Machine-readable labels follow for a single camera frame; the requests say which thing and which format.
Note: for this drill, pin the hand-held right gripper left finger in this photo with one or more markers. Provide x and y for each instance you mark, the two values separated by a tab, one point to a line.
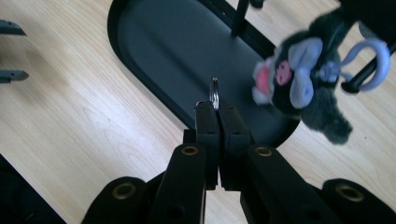
199	149

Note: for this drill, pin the black key rack with tray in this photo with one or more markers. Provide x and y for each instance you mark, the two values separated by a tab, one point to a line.
186	53

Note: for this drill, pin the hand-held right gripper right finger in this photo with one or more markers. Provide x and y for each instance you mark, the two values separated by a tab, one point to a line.
249	174

